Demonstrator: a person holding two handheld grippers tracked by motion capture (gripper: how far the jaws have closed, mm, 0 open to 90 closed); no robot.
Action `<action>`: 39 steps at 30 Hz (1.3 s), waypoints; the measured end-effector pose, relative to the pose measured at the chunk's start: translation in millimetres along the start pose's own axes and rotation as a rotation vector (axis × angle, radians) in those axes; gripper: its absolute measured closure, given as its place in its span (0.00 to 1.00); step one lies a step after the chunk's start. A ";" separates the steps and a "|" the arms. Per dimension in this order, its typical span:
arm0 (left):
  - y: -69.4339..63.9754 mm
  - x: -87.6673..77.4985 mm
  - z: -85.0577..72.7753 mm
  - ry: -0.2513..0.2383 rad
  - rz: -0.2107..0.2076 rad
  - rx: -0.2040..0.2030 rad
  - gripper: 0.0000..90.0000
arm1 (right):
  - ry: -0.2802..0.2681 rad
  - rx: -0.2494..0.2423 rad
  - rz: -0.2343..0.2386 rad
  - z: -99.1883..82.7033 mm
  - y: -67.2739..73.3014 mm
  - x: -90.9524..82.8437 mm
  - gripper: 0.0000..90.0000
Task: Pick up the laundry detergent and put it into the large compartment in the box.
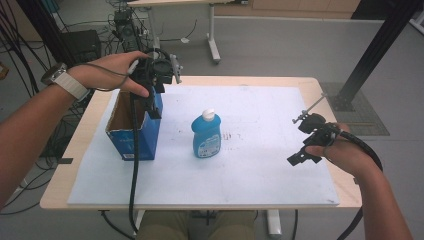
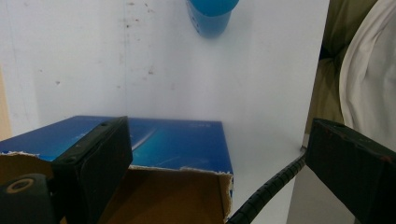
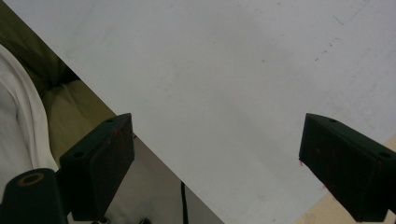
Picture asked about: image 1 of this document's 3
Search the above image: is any wristwatch with white strap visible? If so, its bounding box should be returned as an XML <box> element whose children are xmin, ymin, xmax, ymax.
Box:
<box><xmin>40</xmin><ymin>62</ymin><xmax>91</xmax><ymax>103</ymax></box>

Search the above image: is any person's left hand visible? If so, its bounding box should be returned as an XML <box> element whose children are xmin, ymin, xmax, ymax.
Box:
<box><xmin>67</xmin><ymin>50</ymin><xmax>151</xmax><ymax>99</ymax></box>

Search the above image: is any thin grey cord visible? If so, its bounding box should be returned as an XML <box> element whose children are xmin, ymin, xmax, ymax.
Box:
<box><xmin>79</xmin><ymin>59</ymin><xmax>139</xmax><ymax>93</ymax></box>

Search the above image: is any blue cardboard box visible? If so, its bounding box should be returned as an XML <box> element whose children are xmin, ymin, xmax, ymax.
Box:
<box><xmin>105</xmin><ymin>89</ymin><xmax>164</xmax><ymax>162</ymax></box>

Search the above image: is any person's leg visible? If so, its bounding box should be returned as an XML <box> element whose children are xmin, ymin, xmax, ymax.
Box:
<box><xmin>135</xmin><ymin>210</ymin><xmax>192</xmax><ymax>240</ymax></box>
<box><xmin>212</xmin><ymin>210</ymin><xmax>258</xmax><ymax>240</ymax></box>

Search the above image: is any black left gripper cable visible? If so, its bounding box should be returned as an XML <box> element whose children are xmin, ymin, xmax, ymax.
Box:
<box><xmin>128</xmin><ymin>92</ymin><xmax>141</xmax><ymax>234</ymax></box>

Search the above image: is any light wooden table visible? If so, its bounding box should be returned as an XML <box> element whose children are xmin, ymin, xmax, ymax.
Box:
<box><xmin>39</xmin><ymin>75</ymin><xmax>363</xmax><ymax>211</ymax></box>

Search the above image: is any white-legged desk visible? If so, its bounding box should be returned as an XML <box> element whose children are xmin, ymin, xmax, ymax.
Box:
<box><xmin>127</xmin><ymin>0</ymin><xmax>250</xmax><ymax>65</ymax></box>

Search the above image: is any blue bottle with white cap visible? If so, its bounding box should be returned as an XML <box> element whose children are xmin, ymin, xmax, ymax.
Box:
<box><xmin>190</xmin><ymin>108</ymin><xmax>222</xmax><ymax>159</ymax></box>

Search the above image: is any person's left leg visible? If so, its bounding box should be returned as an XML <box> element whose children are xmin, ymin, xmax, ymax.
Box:
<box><xmin>135</xmin><ymin>210</ymin><xmax>192</xmax><ymax>240</ymax></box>

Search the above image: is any white table leg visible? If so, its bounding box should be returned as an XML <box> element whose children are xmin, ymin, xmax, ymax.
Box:
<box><xmin>265</xmin><ymin>209</ymin><xmax>283</xmax><ymax>240</ymax></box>

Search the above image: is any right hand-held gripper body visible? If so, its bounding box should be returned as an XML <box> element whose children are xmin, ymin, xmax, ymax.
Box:
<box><xmin>292</xmin><ymin>94</ymin><xmax>342</xmax><ymax>148</ymax></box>

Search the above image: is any person's right hand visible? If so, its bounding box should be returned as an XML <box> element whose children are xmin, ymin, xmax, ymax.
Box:
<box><xmin>305</xmin><ymin>123</ymin><xmax>382</xmax><ymax>180</ymax></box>

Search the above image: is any black metal frame post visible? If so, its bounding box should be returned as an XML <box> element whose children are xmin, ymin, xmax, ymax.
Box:
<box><xmin>328</xmin><ymin>0</ymin><xmax>424</xmax><ymax>112</ymax></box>

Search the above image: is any dark metal stand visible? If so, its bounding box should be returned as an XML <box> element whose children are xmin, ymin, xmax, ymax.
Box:
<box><xmin>15</xmin><ymin>0</ymin><xmax>78</xmax><ymax>69</ymax></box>

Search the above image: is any computer tower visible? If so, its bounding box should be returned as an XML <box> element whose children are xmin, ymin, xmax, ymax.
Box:
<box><xmin>113</xmin><ymin>8</ymin><xmax>142</xmax><ymax>53</ymax></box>

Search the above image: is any black box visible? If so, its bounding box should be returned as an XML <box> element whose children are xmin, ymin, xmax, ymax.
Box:
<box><xmin>60</xmin><ymin>29</ymin><xmax>102</xmax><ymax>65</ymax></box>

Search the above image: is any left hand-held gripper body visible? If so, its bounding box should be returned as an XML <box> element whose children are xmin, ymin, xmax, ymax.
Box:
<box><xmin>128</xmin><ymin>49</ymin><xmax>184</xmax><ymax>92</ymax></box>

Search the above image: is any person's right leg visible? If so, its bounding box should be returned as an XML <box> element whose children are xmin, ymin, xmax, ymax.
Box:
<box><xmin>212</xmin><ymin>210</ymin><xmax>258</xmax><ymax>240</ymax></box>

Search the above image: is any white board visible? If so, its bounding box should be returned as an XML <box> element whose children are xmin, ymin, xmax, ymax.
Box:
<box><xmin>67</xmin><ymin>84</ymin><xmax>341</xmax><ymax>206</ymax></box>

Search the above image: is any grey floor mat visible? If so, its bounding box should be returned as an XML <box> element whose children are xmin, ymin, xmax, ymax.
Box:
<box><xmin>319</xmin><ymin>82</ymin><xmax>391</xmax><ymax>137</ymax></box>

